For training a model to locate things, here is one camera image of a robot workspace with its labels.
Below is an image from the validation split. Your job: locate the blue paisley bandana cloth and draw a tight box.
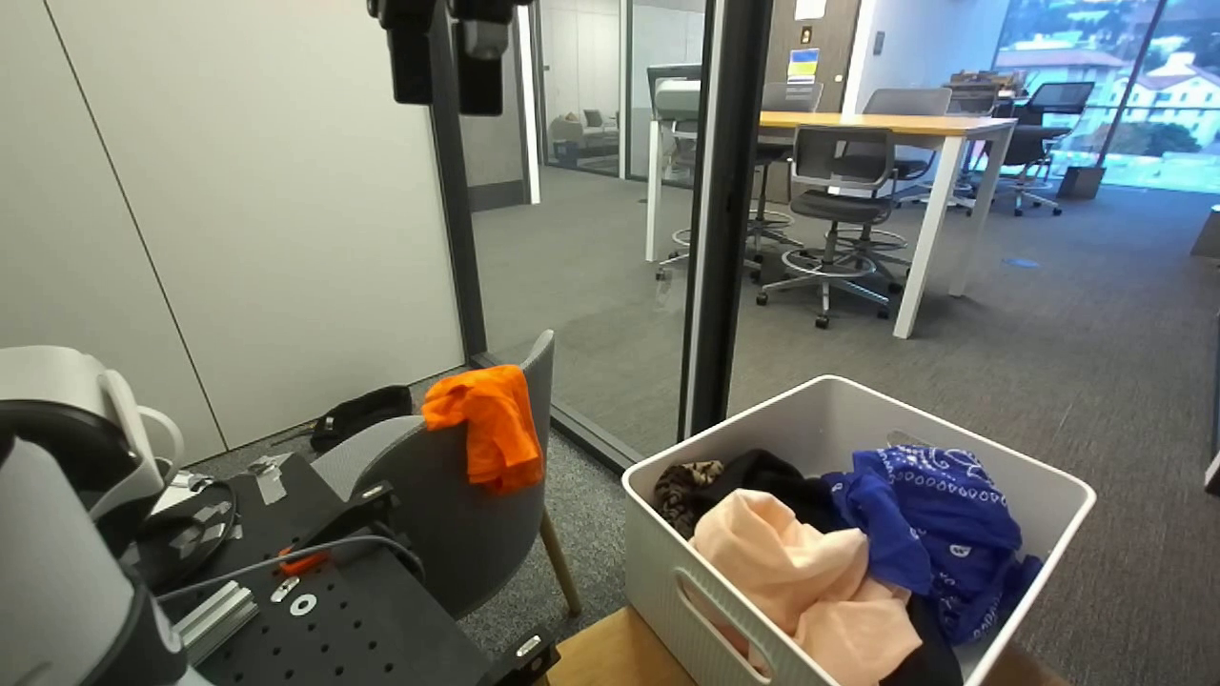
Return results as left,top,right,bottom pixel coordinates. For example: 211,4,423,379
817,439,1043,648

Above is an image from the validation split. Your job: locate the dark office chair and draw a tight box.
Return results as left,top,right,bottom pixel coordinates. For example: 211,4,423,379
753,78,826,253

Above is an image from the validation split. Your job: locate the orange cloth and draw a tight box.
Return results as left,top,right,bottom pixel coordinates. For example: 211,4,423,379
419,364,548,497

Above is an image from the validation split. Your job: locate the grey swivel stool chair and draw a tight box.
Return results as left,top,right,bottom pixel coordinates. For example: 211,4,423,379
750,126,910,333

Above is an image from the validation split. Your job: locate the grey office chair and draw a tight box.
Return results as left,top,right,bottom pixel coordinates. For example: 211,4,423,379
858,83,955,215

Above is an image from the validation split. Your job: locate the grey shell chair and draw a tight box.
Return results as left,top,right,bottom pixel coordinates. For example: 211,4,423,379
310,327,587,626

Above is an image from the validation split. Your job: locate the black cloth with leopard print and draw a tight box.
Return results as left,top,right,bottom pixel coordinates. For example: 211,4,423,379
647,446,969,686

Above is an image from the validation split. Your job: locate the white plastic storage box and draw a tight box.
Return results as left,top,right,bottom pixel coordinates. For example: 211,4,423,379
617,369,1102,686

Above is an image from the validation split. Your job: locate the peach cloth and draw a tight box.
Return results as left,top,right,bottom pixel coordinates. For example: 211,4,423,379
685,488,931,686

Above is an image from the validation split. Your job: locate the black mesh office chair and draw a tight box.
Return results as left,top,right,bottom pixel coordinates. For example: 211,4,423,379
999,78,1099,220

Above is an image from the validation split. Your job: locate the brown floor box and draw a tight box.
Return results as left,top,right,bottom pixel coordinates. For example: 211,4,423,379
1056,162,1108,201

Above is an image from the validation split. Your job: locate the black curved pad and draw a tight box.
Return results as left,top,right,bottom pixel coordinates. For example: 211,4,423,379
310,380,419,459

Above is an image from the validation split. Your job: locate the wooden top white leg table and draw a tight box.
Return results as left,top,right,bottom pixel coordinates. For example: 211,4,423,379
642,108,1020,342

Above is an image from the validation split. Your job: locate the white paper tag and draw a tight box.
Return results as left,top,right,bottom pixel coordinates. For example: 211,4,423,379
249,454,295,507

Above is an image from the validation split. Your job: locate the small orange tool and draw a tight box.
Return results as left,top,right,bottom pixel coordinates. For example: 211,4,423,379
274,548,337,581

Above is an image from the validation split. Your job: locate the black device with white labels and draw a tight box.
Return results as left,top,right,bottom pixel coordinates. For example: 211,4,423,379
118,468,249,595

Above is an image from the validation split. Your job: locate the black perforated robot table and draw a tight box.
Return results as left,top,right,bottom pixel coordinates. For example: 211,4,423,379
118,444,563,686

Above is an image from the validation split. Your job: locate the aluminium extrusion piece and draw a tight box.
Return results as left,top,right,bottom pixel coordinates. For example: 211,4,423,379
166,575,262,667

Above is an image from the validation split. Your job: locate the black wall mullion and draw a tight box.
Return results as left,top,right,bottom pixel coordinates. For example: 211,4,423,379
423,0,490,366

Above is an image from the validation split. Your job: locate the grey chair with white frame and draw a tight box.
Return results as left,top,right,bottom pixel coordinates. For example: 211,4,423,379
645,61,710,286

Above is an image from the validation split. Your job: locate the black glass wall frame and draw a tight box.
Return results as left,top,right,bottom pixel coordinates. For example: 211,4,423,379
546,0,778,472

